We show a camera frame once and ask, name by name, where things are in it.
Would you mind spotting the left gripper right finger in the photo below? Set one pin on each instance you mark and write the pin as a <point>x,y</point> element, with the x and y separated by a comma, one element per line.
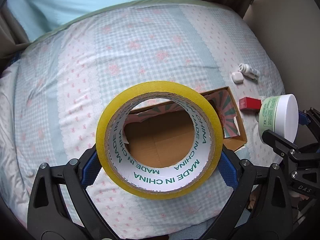
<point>259,206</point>

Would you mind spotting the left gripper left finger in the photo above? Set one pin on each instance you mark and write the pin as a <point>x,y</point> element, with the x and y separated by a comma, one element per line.
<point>60,207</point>

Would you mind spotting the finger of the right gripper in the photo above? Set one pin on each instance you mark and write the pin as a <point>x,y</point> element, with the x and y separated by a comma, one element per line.
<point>311,119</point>
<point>282,146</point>

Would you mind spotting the green jar white lid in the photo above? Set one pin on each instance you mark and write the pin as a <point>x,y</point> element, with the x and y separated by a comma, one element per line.
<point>280,115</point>

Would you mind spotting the red rectangular box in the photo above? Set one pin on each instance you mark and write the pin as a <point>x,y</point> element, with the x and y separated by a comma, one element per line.
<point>249,104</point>

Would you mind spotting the yellow tape roll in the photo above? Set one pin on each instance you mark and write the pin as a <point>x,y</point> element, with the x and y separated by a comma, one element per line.
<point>167,182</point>

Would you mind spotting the white earbuds case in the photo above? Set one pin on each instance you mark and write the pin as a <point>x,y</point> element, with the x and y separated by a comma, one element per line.
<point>237,77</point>

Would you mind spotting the white pill bottle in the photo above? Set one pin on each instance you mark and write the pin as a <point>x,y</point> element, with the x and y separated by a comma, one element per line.
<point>249,71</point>

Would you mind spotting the open cardboard box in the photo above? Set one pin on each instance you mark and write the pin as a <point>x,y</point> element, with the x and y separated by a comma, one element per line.
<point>225,122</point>

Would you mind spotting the checkered floral quilt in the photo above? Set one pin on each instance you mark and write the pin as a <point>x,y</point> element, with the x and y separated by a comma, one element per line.
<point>53,95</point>

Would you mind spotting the brown curtain left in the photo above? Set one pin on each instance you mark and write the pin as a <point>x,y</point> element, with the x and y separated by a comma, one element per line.
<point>13,37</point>

